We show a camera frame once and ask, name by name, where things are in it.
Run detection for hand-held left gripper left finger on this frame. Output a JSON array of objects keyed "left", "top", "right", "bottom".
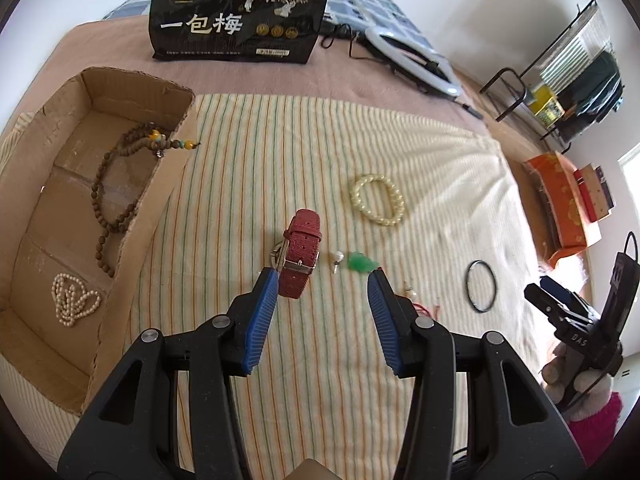
[{"left": 57, "top": 266, "right": 281, "bottom": 480}]

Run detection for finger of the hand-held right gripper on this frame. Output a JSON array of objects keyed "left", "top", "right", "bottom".
[
  {"left": 524, "top": 284, "right": 572, "bottom": 330},
  {"left": 540, "top": 275, "right": 595, "bottom": 320}
]

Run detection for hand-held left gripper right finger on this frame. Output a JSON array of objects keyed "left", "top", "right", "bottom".
[{"left": 366, "top": 267, "right": 586, "bottom": 480}]

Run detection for green pendant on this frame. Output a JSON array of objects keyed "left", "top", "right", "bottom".
[{"left": 348, "top": 252, "right": 443, "bottom": 319}]

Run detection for black bangle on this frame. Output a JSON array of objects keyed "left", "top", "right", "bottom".
[{"left": 466, "top": 260, "right": 497, "bottom": 313}]

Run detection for red strap wristwatch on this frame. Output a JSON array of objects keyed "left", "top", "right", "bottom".
[{"left": 270, "top": 209, "right": 322, "bottom": 300}]

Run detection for cream bead bracelet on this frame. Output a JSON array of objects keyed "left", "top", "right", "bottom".
[{"left": 350, "top": 173, "right": 405, "bottom": 226}]

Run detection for cardboard box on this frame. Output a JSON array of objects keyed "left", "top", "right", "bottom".
[{"left": 0, "top": 66, "right": 197, "bottom": 416}]

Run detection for person's right forearm pink sleeve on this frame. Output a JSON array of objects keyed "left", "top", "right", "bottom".
[{"left": 567, "top": 392, "right": 623, "bottom": 467}]

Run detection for person's right hand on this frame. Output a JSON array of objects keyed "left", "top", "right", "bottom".
[{"left": 541, "top": 347, "right": 615, "bottom": 423}]

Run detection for orange patterned cloth box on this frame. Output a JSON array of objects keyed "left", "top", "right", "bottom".
[{"left": 524, "top": 152, "right": 601, "bottom": 268}]

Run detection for stack of books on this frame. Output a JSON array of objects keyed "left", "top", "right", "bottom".
[{"left": 572, "top": 164, "right": 616, "bottom": 223}]

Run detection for yellow box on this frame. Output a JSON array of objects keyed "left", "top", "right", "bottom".
[{"left": 530, "top": 85, "right": 563, "bottom": 128}]

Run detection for dark hanging clothes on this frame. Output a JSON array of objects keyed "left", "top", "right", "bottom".
[{"left": 557, "top": 50, "right": 626, "bottom": 143}]

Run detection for black metal clothes rack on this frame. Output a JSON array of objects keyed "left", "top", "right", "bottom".
[{"left": 480, "top": 0, "right": 626, "bottom": 156}]

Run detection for striped hanging cloth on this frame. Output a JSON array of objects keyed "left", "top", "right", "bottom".
[{"left": 540, "top": 10, "right": 613, "bottom": 86}]

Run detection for brown blanket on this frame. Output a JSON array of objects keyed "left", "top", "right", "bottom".
[{"left": 0, "top": 20, "right": 493, "bottom": 136}]

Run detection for black snack bag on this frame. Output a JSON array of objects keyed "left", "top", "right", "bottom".
[{"left": 149, "top": 0, "right": 335, "bottom": 65}]

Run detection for blue checked bedsheet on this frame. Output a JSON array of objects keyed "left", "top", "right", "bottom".
[{"left": 102, "top": 0, "right": 451, "bottom": 68}]

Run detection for brown wooden bead necklace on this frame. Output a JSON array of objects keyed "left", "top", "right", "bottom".
[{"left": 90, "top": 122, "right": 202, "bottom": 279}]

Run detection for small pearl necklace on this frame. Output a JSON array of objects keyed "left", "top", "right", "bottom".
[{"left": 51, "top": 272, "right": 102, "bottom": 328}]

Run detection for black ring light cable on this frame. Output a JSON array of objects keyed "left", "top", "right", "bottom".
[{"left": 452, "top": 95, "right": 484, "bottom": 120}]

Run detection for white ring light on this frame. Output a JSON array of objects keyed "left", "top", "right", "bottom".
[{"left": 365, "top": 25, "right": 463, "bottom": 98}]

